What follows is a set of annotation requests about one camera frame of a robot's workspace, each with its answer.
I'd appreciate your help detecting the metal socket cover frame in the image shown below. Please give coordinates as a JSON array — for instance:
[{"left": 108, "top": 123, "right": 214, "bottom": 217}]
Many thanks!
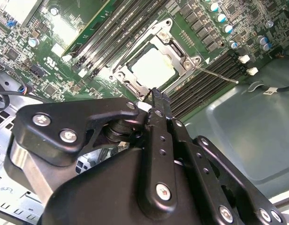
[{"left": 111, "top": 18, "right": 203, "bottom": 99}]

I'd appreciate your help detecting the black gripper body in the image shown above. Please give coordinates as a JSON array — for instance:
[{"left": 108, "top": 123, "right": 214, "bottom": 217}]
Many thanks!
[{"left": 41, "top": 116, "right": 213, "bottom": 225}]

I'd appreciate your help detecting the silver square CPU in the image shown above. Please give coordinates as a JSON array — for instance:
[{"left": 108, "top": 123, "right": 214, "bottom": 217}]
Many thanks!
[{"left": 129, "top": 48, "right": 177, "bottom": 89}]

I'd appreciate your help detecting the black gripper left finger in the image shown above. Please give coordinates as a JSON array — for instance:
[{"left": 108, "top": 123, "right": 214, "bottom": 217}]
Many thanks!
[{"left": 5, "top": 88, "right": 178, "bottom": 214}]

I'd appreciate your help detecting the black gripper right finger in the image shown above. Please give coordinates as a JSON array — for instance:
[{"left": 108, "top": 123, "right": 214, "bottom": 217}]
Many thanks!
[{"left": 161, "top": 93, "right": 289, "bottom": 225}]

